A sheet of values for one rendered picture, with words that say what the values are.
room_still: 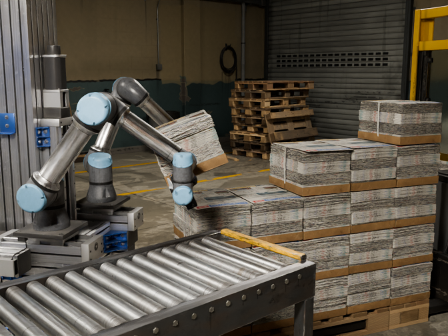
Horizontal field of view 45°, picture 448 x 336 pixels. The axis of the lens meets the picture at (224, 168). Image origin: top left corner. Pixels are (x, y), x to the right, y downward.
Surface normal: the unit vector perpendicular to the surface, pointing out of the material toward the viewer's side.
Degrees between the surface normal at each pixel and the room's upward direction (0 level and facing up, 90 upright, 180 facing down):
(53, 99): 90
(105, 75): 90
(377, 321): 90
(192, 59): 90
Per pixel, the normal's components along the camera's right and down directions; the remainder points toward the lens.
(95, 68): 0.66, 0.13
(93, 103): 0.03, 0.07
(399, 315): 0.38, 0.16
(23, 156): -0.21, 0.17
